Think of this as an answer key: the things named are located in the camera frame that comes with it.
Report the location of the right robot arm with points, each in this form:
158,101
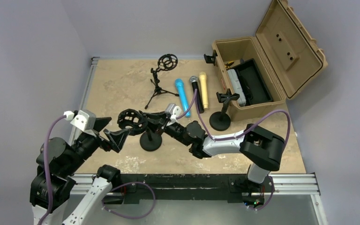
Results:
263,147

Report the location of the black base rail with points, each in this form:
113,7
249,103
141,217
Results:
232,188

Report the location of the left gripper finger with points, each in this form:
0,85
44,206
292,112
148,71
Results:
116,139
100,123

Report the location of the blue microphone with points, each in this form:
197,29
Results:
181,91

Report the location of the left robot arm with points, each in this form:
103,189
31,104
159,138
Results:
57,163

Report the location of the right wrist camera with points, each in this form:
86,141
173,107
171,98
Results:
174,111

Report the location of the round base mic stand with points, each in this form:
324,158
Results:
220,121

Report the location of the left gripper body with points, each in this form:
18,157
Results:
86,143

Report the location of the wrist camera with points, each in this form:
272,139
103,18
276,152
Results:
174,111
83,120

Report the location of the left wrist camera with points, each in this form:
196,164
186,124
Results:
83,120

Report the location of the cream microphone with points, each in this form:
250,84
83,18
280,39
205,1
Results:
204,91

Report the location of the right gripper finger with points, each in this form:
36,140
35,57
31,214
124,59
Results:
156,128
156,116

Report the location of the grey device in case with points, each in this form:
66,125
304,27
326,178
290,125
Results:
235,82

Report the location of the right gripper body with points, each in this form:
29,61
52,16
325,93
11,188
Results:
175,130

